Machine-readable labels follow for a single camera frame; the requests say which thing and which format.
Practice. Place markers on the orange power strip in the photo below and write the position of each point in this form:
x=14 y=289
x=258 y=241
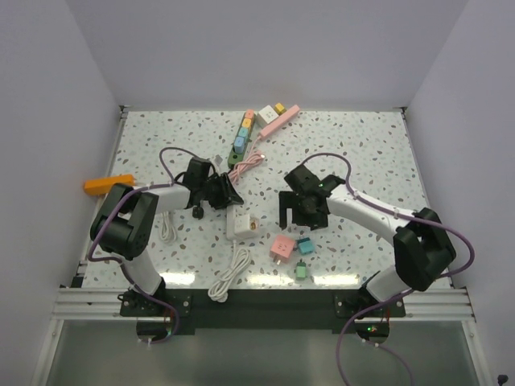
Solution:
x=97 y=187

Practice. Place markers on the white cube adapter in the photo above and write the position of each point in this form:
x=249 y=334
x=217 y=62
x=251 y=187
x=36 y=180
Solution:
x=266 y=115

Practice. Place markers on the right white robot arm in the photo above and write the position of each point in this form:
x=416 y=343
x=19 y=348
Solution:
x=422 y=249

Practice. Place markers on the white power strip cartoon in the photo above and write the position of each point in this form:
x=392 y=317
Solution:
x=240 y=226

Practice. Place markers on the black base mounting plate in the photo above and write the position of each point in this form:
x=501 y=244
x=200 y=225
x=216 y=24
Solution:
x=245 y=309

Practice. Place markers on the green power strip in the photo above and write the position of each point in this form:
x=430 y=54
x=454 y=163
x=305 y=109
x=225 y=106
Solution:
x=233 y=158

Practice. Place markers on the green plug adapter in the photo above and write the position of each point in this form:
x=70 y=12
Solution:
x=300 y=271

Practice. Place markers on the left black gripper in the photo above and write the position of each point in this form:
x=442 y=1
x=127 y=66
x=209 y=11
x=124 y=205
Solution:
x=228 y=195

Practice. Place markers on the pink power strip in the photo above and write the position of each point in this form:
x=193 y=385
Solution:
x=279 y=122

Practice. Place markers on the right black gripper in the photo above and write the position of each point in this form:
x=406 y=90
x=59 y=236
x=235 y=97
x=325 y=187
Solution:
x=288 y=199

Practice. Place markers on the yellow small plug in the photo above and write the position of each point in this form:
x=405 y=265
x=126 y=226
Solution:
x=279 y=109

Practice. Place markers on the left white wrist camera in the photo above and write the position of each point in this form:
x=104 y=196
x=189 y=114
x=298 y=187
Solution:
x=218 y=160

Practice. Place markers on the teal plug adapter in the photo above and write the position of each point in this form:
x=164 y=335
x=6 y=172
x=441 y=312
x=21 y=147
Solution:
x=305 y=246

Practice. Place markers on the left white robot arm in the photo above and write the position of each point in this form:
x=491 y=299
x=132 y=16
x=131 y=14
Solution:
x=122 y=228

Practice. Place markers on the pink cube plug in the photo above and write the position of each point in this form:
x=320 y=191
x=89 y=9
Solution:
x=281 y=249

